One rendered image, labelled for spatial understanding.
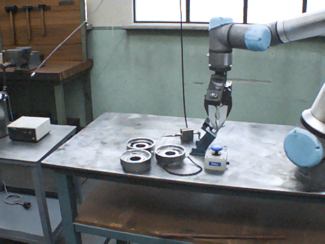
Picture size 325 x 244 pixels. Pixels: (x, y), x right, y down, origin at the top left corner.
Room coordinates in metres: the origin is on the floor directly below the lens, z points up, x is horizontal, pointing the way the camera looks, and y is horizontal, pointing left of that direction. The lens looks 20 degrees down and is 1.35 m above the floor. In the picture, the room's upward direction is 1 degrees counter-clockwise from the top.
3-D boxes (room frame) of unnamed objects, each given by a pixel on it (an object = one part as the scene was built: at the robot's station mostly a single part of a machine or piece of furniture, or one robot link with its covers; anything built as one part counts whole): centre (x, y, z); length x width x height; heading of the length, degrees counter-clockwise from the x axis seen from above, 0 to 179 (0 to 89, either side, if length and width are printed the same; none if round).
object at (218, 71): (1.12, -0.19, 1.08); 0.09 x 0.08 x 0.12; 164
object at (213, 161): (1.09, -0.19, 0.82); 0.08 x 0.07 x 0.05; 75
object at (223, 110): (1.12, -0.20, 0.97); 0.06 x 0.03 x 0.09; 164
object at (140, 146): (1.21, 0.08, 0.82); 0.10 x 0.10 x 0.04
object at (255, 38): (1.06, -0.27, 1.24); 0.11 x 0.11 x 0.08; 47
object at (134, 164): (1.10, 0.09, 0.82); 0.10 x 0.10 x 0.04
